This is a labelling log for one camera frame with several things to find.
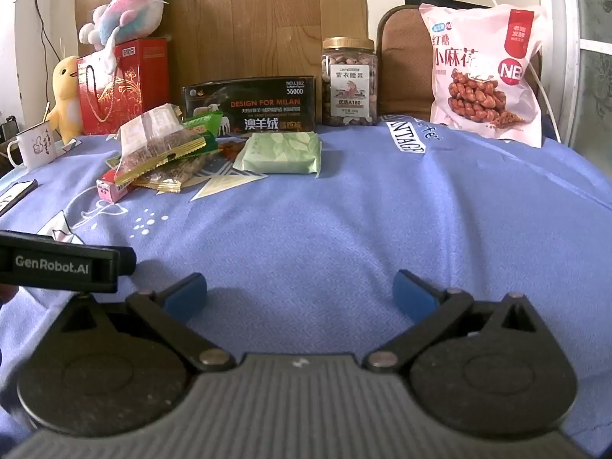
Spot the pink snack bag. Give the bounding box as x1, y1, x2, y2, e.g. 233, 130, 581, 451
419, 4, 549, 149

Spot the white cable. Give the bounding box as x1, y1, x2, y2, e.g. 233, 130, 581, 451
466, 0, 561, 143

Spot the black white patterned bag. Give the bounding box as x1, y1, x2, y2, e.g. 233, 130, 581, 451
571, 0, 612, 187

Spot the red-brown snack packet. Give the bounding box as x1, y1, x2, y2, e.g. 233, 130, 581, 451
215, 138, 250, 160

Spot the green snack packet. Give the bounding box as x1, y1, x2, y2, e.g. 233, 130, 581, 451
184, 111, 225, 152

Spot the clear nut jar gold lid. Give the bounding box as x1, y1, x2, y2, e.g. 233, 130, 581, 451
321, 37, 379, 128

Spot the clear seed bar packet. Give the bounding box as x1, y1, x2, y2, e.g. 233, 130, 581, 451
114, 104, 207, 187

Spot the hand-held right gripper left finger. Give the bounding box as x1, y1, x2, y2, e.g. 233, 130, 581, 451
52, 272, 234, 372

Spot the red gift bag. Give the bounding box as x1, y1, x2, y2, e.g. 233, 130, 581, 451
76, 50, 144, 135

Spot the yellow snack packet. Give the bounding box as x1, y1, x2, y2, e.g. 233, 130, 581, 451
133, 153, 212, 195

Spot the black tape strip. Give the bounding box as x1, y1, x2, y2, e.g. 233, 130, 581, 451
404, 0, 489, 9

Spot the small pink box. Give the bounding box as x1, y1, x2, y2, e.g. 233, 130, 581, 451
96, 167, 139, 203

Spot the brown chair back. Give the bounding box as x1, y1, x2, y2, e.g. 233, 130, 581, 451
376, 5, 544, 121

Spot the pink and blue plush toy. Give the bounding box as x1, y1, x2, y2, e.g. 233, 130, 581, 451
79, 0, 171, 73

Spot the wood-grain board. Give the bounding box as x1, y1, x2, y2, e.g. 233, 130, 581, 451
74, 0, 370, 127

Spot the white enamel mug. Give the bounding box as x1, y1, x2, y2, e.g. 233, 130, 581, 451
6, 123, 58, 171

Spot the red box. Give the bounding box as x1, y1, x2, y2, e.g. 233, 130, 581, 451
116, 38, 171, 126

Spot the blue printed bedsheet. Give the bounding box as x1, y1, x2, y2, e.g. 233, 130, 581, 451
0, 115, 612, 441

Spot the yellow plush duck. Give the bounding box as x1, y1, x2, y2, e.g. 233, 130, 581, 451
45, 55, 85, 145

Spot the pale green leaf-print packet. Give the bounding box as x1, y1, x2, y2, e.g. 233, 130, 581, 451
233, 131, 322, 179

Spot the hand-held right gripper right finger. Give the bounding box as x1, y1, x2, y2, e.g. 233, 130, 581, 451
366, 270, 543, 372

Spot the black tin box sheep print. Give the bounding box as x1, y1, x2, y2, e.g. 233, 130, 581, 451
181, 75, 317, 137

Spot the smartphone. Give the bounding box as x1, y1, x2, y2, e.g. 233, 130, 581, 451
0, 179, 39, 217

